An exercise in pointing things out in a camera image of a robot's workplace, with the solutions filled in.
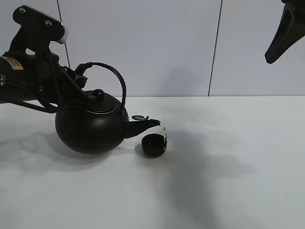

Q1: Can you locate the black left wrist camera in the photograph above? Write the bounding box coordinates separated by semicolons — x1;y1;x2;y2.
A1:
9;5;68;55

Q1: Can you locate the black round teapot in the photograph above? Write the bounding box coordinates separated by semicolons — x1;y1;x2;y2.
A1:
55;62;161;155

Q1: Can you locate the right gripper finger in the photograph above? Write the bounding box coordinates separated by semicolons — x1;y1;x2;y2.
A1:
264;3;305;64

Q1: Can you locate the small black teacup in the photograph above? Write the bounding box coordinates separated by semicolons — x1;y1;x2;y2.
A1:
142;134;167;157

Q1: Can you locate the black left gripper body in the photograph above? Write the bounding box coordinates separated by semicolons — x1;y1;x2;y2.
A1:
9;46;93;113

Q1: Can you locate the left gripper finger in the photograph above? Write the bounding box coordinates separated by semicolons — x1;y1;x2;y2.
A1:
74;62;92;87

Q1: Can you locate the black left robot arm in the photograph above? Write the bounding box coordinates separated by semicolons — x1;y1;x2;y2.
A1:
0;51;90;114

